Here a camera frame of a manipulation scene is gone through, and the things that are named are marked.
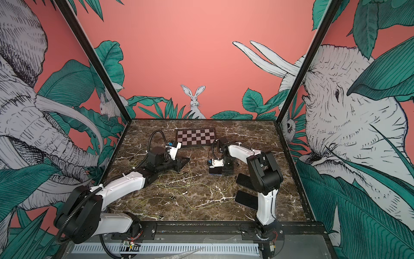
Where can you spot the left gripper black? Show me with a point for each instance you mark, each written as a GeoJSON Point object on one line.
{"type": "Point", "coordinates": [179, 165]}

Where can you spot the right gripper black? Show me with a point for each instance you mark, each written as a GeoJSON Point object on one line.
{"type": "Point", "coordinates": [228, 170]}

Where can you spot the black smartphone blue edge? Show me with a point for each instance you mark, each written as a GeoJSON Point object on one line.
{"type": "Point", "coordinates": [216, 171]}

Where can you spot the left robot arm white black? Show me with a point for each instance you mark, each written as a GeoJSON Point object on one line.
{"type": "Point", "coordinates": [84, 214]}

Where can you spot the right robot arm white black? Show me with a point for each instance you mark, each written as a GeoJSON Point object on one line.
{"type": "Point", "coordinates": [265, 177]}

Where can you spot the chessboard brown and pink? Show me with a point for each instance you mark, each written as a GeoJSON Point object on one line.
{"type": "Point", "coordinates": [196, 137]}

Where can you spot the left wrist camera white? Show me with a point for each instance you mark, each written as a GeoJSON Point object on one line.
{"type": "Point", "coordinates": [172, 148]}

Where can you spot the black front rail frame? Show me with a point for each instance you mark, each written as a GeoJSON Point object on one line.
{"type": "Point", "coordinates": [147, 230]}

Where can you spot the left black corner post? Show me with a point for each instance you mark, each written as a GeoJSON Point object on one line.
{"type": "Point", "coordinates": [90, 52]}

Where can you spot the black corner post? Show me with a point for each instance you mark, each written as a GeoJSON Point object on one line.
{"type": "Point", "coordinates": [90, 52]}
{"type": "Point", "coordinates": [320, 34]}

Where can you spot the white slotted cable duct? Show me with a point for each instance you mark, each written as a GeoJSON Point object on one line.
{"type": "Point", "coordinates": [177, 248]}

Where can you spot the right black corner post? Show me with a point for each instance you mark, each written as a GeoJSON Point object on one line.
{"type": "Point", "coordinates": [320, 34]}

